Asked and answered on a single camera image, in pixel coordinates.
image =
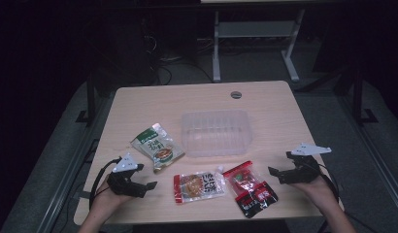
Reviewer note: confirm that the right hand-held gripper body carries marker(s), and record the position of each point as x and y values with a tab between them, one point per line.
305	170

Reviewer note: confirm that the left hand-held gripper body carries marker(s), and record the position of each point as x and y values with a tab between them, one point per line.
124	186

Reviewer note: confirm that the red and black snack packet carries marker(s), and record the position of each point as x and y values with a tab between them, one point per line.
252	191

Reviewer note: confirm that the clear snack packet red edge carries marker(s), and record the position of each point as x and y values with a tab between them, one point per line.
198	187

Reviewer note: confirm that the clear plastic container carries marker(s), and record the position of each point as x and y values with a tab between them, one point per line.
216	132

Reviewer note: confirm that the person's right hand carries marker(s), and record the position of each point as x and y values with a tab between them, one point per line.
316	191

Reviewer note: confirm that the person's left hand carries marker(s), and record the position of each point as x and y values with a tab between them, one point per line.
106	202

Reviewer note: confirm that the green and white snack packet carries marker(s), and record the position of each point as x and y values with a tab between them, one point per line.
156	145

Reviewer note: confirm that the grey tape strip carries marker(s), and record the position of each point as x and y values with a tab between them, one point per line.
82	194

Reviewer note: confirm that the black metal stand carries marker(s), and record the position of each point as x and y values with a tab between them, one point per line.
358	97
90	103

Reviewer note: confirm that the grey table grommet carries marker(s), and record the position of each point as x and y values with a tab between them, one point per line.
236	94

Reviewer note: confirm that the aluminium floor rail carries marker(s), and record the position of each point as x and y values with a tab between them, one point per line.
67	181
378	161

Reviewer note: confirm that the white desk frame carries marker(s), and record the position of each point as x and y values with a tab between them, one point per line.
255	29

